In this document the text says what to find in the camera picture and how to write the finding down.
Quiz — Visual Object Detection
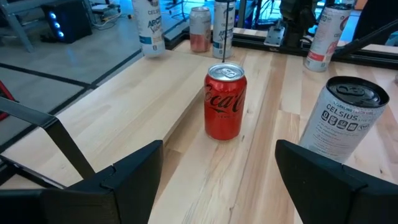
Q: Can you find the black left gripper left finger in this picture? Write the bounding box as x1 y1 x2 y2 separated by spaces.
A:
0 139 164 224

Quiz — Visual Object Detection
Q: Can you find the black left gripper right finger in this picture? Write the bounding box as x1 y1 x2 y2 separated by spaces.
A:
274 139 398 224

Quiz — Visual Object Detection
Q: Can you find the white Celsius Peach Vibe can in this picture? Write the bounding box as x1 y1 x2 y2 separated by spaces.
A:
298 75 391 164
303 3 353 73

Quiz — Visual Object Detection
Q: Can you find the red Coca-Cola can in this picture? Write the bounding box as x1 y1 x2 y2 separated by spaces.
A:
203 62 248 141

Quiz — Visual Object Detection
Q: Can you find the wooden shelf board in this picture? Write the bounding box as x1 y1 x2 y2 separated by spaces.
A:
0 49 218 200

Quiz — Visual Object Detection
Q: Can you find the white Celsius Arctic Vibe can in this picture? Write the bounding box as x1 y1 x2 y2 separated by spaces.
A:
131 0 167 58
212 0 236 60

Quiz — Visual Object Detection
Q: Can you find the pink silver Spindrift can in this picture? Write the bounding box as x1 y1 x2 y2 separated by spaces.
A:
188 6 212 54

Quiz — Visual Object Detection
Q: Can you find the black metal shelf frame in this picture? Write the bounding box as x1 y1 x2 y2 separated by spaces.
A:
0 96 97 191
221 0 231 64

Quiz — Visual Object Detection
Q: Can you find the grey metal base plate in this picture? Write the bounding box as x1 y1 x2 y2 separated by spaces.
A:
263 24 286 47

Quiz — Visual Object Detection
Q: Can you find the black aluminium rig frame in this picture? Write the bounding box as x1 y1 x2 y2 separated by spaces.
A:
164 18 398 71

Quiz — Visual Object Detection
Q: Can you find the grey frame desk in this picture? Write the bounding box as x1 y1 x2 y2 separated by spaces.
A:
0 0 60 54

